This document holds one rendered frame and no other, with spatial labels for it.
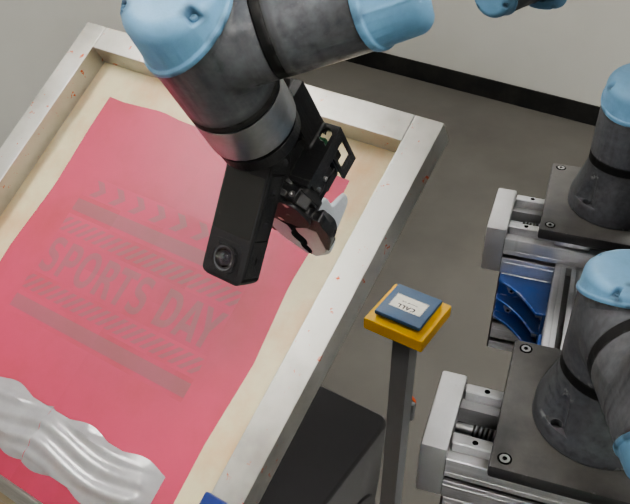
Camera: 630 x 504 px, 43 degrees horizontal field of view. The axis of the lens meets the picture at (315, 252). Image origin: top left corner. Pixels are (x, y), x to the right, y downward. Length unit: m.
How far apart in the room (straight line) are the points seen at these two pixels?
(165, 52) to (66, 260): 0.61
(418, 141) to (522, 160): 3.17
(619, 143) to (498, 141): 2.95
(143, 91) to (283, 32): 0.68
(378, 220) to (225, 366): 0.24
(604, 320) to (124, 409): 0.54
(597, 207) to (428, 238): 2.14
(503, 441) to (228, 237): 0.46
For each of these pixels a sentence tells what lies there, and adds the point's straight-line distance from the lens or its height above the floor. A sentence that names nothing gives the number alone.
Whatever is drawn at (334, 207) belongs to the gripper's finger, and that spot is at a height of 1.57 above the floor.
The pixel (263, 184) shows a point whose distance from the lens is 0.64.
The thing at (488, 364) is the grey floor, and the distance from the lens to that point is 2.89.
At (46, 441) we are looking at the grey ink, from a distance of 1.01.
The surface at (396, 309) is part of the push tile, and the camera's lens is 1.56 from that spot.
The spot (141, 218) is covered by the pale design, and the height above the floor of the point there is 1.40.
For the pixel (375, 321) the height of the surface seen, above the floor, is 0.95.
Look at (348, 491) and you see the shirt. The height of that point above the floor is 0.90.
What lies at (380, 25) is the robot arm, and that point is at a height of 1.81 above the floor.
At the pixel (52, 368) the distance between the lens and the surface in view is 1.04.
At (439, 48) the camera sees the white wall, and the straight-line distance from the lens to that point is 4.72.
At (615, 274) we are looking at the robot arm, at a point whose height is 1.49.
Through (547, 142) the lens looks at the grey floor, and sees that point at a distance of 4.29.
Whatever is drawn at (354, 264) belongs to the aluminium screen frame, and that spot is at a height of 1.45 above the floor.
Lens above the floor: 1.99
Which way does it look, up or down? 37 degrees down
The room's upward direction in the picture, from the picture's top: straight up
